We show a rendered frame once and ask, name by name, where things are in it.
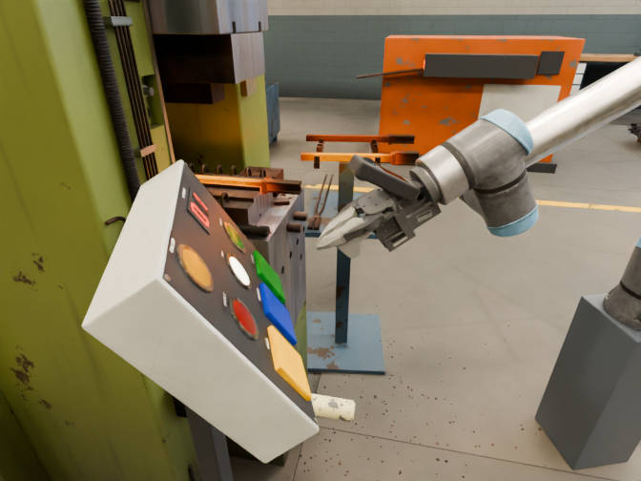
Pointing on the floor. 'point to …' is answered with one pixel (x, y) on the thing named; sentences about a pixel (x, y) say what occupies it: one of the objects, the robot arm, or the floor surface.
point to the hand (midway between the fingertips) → (320, 240)
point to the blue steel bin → (272, 110)
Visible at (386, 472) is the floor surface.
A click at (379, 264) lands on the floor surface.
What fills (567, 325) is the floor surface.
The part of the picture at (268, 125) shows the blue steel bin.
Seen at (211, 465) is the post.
